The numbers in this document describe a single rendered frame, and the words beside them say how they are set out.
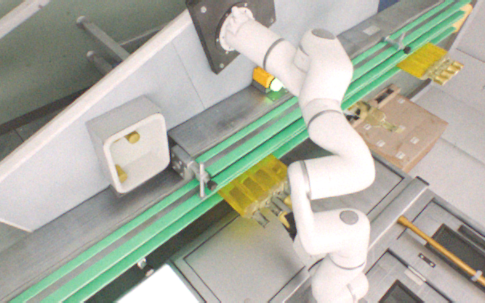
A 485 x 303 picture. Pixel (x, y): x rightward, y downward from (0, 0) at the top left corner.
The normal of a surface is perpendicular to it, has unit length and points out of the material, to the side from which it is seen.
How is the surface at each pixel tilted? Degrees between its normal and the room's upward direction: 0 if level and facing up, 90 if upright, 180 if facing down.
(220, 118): 90
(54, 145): 0
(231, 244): 90
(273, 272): 91
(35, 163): 0
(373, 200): 90
